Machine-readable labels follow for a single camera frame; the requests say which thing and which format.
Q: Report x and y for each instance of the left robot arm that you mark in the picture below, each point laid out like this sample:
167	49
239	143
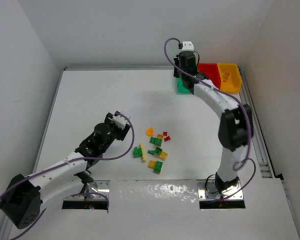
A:
27	196

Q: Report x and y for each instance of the green arch lego piece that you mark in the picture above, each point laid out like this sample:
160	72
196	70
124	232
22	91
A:
137	153

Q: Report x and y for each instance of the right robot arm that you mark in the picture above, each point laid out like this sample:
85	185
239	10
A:
235	127

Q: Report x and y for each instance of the yellow green lego block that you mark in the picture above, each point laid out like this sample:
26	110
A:
156	166

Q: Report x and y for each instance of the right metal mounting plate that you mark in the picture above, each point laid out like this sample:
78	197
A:
207	191

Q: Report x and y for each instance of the green lego plate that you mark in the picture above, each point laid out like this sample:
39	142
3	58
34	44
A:
156	141

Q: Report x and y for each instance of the yellow half-round lego brick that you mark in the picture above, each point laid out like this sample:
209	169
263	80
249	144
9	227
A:
150	132

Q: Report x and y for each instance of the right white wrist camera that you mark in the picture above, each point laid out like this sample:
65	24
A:
187	46

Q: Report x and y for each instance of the red storage bin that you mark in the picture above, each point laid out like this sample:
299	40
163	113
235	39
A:
212	71

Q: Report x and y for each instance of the metal mounting plate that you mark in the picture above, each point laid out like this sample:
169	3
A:
96	191
207	191

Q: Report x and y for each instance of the green storage bin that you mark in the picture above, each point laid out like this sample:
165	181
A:
180	87

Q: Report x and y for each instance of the yellow storage bin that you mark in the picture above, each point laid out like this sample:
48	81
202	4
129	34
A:
231	80

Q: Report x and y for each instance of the long tan lego plate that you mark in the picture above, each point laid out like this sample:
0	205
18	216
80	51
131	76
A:
143	157

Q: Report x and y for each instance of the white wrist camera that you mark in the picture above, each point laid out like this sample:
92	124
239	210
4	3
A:
187	46
120	119

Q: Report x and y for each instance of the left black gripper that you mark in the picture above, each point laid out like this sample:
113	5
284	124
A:
125	131

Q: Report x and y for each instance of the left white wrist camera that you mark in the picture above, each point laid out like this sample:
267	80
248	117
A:
120	119

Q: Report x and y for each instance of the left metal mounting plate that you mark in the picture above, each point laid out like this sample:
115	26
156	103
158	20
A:
96	191

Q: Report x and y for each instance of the red lego slope piece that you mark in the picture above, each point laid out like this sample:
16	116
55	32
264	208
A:
168	138

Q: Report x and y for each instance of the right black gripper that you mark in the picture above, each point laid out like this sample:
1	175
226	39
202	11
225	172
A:
176	71

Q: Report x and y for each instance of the green and yellow lego stack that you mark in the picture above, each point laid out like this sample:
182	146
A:
160	153

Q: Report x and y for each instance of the green lego wedge piece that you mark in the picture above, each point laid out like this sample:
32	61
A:
151	151

